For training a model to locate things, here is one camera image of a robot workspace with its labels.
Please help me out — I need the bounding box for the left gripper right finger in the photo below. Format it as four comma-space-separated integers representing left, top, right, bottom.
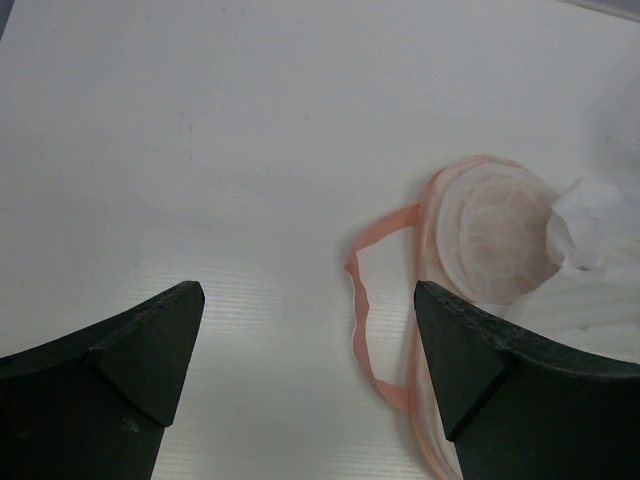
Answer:
414, 281, 639, 480

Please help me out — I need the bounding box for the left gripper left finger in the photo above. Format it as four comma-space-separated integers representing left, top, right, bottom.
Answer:
1, 281, 204, 479

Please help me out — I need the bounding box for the white bra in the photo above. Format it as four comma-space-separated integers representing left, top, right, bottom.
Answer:
506, 179, 639, 363

